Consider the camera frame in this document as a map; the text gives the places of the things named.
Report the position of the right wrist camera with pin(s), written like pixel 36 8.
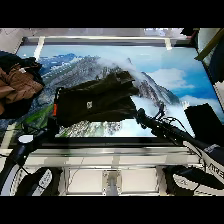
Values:
pixel 161 108

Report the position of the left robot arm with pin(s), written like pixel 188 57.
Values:
pixel 9 168

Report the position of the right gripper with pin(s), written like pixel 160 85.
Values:
pixel 141 117

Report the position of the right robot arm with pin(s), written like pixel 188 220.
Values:
pixel 173 132

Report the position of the silver frame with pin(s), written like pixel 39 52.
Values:
pixel 113 151

